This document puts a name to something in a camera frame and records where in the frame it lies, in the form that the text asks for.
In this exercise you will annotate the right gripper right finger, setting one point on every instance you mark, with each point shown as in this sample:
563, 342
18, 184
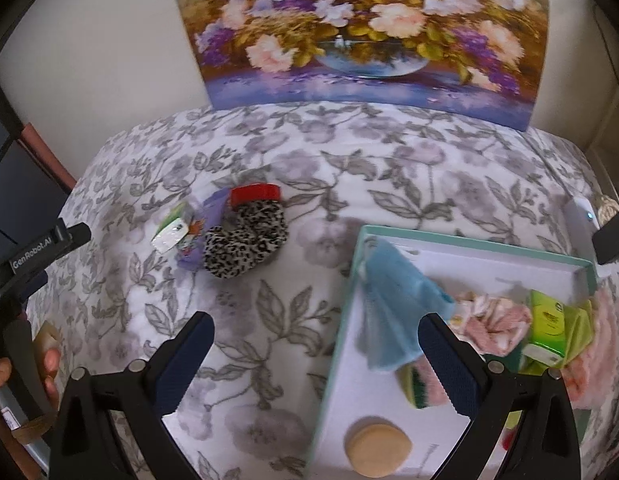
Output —
464, 375

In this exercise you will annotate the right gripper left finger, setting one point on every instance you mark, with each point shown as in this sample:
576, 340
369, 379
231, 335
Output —
165, 378

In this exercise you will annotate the green yellow scrub sponge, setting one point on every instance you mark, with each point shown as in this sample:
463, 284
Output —
413, 387

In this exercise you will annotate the pink patterned fabric bundle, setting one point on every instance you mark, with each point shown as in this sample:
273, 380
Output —
490, 324

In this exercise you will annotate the green tissue pack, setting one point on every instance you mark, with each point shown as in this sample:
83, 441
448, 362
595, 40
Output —
546, 341

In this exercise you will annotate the blue face mask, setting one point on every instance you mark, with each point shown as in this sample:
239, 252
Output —
396, 296

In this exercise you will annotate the round beige makeup sponge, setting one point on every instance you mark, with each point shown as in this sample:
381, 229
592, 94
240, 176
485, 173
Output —
376, 449

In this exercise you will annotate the pink white fuzzy sock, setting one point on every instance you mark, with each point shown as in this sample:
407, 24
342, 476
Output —
590, 376

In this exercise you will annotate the dark tv cabinet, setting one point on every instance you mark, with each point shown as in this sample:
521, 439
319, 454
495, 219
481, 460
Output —
34, 185

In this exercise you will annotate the purple tissue pack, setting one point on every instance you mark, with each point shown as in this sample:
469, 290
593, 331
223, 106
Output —
207, 215

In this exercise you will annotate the white teal tray box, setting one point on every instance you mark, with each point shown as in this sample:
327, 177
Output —
356, 396

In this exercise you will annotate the silver wrapped packet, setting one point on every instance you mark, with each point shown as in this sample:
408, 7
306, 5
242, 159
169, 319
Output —
173, 228

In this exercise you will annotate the leopard print scrunchie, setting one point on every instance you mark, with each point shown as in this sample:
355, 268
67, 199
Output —
259, 230

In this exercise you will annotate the grey floral blanket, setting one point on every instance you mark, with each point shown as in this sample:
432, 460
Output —
253, 407

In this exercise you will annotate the red velvet scrunchie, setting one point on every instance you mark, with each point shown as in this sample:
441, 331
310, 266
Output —
254, 192

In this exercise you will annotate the white device with light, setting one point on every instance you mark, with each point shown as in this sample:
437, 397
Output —
582, 223

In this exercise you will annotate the black power adapter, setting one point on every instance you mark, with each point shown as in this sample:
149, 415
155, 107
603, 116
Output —
606, 242

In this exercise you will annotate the floral painting canvas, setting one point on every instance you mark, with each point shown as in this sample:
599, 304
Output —
478, 58

